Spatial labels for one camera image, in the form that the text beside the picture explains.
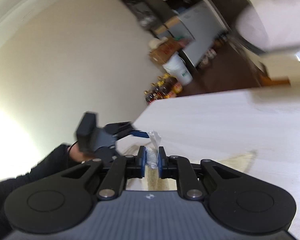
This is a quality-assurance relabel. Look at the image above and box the grey hanging handbag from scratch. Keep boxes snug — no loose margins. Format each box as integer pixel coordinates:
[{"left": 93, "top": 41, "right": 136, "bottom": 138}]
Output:
[{"left": 135, "top": 5, "right": 158, "bottom": 31}]

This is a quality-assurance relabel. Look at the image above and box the row of oil bottles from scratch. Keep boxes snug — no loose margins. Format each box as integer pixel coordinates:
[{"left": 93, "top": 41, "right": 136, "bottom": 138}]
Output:
[{"left": 144, "top": 73, "right": 183, "bottom": 105}]

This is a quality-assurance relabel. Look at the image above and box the beige towel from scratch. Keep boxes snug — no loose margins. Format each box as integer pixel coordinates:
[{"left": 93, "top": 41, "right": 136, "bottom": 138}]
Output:
[{"left": 120, "top": 130, "right": 258, "bottom": 192}]

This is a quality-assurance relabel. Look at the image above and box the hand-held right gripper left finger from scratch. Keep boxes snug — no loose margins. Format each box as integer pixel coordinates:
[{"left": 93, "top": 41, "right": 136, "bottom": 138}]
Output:
[{"left": 61, "top": 146, "right": 147, "bottom": 201}]

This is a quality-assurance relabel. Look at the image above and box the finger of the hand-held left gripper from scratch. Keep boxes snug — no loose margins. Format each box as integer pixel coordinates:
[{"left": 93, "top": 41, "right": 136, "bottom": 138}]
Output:
[
  {"left": 105, "top": 121, "right": 150, "bottom": 141},
  {"left": 96, "top": 146, "right": 121, "bottom": 163}
]

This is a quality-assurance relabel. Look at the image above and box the white plastic bucket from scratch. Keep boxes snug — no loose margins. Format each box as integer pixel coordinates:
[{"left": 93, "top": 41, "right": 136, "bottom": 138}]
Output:
[{"left": 162, "top": 53, "right": 193, "bottom": 86}]

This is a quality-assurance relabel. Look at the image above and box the person's left hand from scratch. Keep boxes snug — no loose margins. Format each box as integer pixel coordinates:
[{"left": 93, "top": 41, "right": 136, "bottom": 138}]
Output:
[{"left": 69, "top": 144, "right": 93, "bottom": 163}]

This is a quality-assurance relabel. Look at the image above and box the brown cardboard box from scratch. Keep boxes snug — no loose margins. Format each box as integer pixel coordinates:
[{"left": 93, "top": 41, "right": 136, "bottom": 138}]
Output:
[{"left": 149, "top": 37, "right": 182, "bottom": 64}]

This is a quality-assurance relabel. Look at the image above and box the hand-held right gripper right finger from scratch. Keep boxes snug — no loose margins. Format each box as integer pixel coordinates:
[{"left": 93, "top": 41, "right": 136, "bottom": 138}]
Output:
[{"left": 158, "top": 146, "right": 242, "bottom": 201}]

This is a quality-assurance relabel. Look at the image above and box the dark brown door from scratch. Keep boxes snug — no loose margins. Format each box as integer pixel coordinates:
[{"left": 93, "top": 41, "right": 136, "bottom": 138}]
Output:
[{"left": 195, "top": 0, "right": 255, "bottom": 34}]

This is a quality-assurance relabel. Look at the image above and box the dining table with clear cover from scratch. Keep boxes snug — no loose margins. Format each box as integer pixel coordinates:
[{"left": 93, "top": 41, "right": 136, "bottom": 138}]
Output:
[{"left": 234, "top": 0, "right": 300, "bottom": 55}]

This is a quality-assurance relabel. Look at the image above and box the straw hat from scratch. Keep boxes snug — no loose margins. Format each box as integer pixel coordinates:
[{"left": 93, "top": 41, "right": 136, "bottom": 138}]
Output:
[{"left": 148, "top": 37, "right": 168, "bottom": 49}]

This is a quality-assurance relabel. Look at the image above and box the grey hallway cabinet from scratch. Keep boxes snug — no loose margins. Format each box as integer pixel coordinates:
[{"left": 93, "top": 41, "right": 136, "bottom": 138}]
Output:
[{"left": 115, "top": 0, "right": 232, "bottom": 73}]

